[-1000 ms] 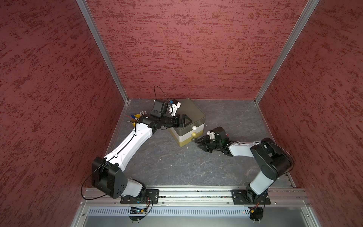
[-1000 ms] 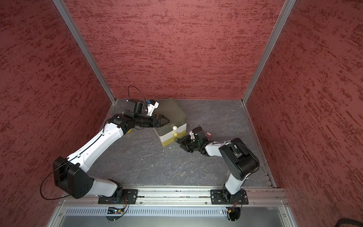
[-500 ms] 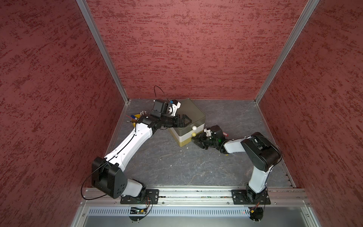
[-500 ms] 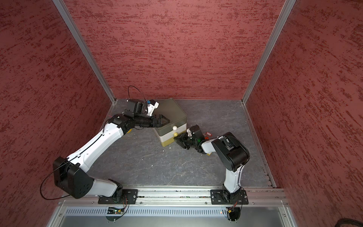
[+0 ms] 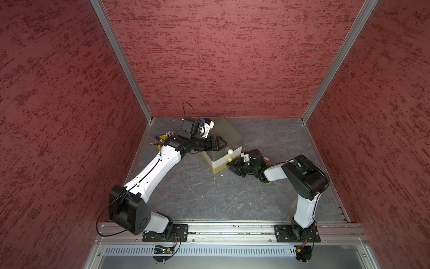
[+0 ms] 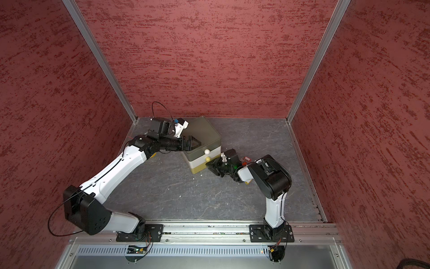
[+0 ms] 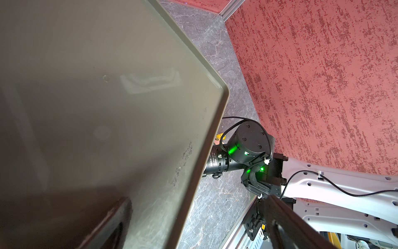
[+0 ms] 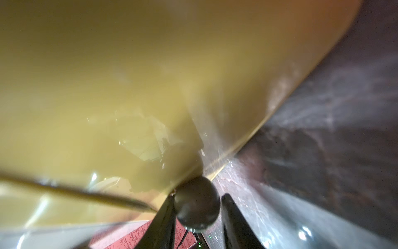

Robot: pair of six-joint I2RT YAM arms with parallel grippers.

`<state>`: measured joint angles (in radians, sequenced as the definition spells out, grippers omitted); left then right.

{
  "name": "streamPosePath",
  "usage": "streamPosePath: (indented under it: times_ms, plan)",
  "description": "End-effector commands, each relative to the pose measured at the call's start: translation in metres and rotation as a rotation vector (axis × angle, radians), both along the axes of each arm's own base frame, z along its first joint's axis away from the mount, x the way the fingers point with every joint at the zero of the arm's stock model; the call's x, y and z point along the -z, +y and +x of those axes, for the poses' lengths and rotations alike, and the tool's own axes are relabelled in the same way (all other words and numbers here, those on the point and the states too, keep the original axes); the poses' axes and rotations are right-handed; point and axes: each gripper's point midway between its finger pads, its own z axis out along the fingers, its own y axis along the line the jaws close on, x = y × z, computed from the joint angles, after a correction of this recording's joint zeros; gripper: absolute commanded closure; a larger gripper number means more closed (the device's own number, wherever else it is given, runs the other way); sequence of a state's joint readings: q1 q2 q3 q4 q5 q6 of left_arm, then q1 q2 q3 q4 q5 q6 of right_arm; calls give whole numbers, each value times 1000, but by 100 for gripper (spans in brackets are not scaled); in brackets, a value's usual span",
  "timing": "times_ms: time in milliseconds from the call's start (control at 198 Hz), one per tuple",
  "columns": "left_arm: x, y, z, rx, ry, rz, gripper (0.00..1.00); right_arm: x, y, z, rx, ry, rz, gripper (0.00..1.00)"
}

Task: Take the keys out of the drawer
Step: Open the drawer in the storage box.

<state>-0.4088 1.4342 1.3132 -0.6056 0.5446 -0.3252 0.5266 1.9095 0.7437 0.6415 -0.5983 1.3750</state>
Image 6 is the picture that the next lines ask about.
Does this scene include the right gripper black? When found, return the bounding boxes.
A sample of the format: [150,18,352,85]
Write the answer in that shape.
[205,156,234,178]

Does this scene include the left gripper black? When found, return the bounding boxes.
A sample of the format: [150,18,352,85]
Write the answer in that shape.
[159,136,202,152]

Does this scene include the white drawer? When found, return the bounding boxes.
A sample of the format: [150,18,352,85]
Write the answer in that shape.
[188,147,221,169]

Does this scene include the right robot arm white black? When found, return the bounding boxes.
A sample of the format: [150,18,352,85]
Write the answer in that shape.
[206,149,292,241]

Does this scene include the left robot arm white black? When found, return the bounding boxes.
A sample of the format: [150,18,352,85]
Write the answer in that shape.
[63,118,201,241]

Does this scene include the yellow bottom drawer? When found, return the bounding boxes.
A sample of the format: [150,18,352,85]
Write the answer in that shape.
[189,154,220,174]

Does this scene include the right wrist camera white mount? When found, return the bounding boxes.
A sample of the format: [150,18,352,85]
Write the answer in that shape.
[221,152,227,162]

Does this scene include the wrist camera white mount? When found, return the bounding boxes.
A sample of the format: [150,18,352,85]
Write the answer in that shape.
[174,118,189,138]
[221,152,227,162]

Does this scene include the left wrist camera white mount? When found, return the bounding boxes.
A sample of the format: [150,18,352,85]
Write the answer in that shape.
[174,118,189,138]

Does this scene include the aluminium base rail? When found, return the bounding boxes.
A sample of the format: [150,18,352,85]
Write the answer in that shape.
[57,220,350,269]

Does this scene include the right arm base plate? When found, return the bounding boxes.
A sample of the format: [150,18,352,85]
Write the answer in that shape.
[249,224,295,243]

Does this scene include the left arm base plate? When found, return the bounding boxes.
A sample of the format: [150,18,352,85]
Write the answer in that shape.
[116,224,164,242]

